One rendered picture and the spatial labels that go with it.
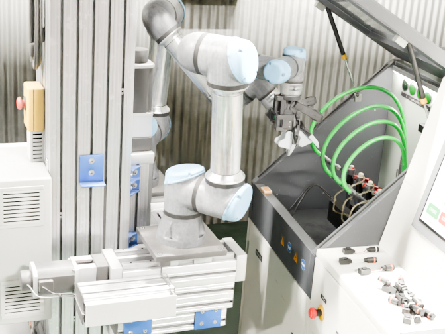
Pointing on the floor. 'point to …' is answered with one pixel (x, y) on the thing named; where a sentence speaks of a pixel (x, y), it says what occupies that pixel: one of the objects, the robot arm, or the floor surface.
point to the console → (393, 241)
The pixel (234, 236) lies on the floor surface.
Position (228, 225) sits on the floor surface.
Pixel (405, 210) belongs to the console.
